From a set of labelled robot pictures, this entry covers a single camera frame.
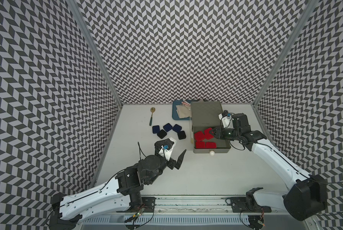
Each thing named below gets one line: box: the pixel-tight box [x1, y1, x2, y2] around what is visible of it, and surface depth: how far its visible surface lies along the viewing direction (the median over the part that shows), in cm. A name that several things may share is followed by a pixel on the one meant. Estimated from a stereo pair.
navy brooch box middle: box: [162, 122, 173, 132], surface depth 106 cm
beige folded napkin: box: [175, 104, 193, 119], surface depth 114 cm
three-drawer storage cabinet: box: [190, 100, 231, 156], surface depth 82 cm
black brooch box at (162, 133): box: [157, 129, 168, 139], surface depth 102 cm
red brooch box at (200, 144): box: [194, 141, 206, 149], surface depth 81 cm
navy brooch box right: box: [172, 124, 183, 133], surface depth 104 cm
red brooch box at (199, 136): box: [194, 130, 206, 142], surface depth 82 cm
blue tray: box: [171, 99, 192, 121], surface depth 117 cm
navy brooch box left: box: [152, 125, 161, 134], surface depth 104 cm
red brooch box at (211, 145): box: [205, 141, 218, 149], surface depth 80 cm
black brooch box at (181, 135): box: [177, 130, 187, 140], surface depth 101 cm
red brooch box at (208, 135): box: [204, 127, 214, 140], surface depth 81 cm
